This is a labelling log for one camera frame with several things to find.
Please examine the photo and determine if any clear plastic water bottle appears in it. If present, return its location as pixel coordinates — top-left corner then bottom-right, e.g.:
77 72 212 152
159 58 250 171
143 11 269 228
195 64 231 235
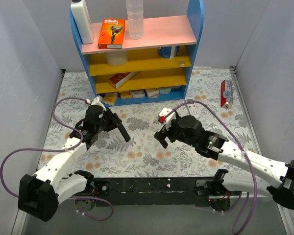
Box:
126 0 144 40

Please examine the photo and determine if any orange Gillette razor box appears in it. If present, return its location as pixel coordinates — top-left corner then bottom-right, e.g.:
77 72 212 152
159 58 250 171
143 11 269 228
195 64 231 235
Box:
98 18 125 49

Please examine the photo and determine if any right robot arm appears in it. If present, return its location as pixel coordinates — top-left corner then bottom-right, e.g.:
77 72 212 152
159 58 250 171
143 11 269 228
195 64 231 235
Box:
154 108 294 210

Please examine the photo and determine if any white remote control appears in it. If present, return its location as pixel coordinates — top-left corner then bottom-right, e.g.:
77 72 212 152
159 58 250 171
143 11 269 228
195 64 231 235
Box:
185 98 200 119

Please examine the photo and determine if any white sponge pack tilted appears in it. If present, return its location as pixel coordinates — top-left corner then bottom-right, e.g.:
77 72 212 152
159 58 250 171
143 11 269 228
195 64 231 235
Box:
145 88 160 99

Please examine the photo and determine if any small clear wrapped item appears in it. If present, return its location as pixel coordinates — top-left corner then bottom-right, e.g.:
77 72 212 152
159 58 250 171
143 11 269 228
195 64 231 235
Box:
178 61 185 67

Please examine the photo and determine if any blue and white can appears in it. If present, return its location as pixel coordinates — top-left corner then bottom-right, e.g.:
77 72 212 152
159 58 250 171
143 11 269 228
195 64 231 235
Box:
157 46 180 59

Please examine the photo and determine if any mint green sponge pack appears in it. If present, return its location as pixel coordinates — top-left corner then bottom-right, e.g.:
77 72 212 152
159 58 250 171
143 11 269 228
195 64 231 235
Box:
158 87 172 95

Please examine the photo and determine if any aluminium rail frame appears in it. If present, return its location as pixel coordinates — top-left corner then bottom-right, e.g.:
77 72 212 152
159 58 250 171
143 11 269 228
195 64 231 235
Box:
11 65 294 235

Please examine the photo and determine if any black remote control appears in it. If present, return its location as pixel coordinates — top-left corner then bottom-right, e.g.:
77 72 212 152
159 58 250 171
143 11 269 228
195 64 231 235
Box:
118 123 131 142

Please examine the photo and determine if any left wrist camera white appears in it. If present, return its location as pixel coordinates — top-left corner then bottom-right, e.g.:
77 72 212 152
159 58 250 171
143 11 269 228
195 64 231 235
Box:
86 96 106 111

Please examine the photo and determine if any red and white long box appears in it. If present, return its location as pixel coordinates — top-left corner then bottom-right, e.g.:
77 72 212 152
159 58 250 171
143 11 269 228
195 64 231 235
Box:
109 72 138 89

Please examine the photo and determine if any yellow Kamenoko sponge pack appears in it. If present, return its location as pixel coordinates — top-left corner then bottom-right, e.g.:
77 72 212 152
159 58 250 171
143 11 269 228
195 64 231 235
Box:
103 95 118 106

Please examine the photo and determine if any blue wooden shelf unit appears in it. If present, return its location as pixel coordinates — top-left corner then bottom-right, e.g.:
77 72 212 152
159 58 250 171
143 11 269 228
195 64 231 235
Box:
70 0 204 106

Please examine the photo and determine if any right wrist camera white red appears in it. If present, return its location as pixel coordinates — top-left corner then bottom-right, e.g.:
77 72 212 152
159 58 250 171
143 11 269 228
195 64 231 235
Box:
159 108 176 130

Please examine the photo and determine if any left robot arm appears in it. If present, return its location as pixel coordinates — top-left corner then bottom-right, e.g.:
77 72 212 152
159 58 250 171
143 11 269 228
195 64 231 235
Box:
18 105 122 221

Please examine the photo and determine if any white plastic bottle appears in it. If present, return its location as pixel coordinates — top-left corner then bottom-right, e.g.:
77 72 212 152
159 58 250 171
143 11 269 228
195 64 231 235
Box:
71 0 94 44

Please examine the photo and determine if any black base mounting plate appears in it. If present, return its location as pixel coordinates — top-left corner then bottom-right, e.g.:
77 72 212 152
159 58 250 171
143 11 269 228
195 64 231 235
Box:
88 177 241 208

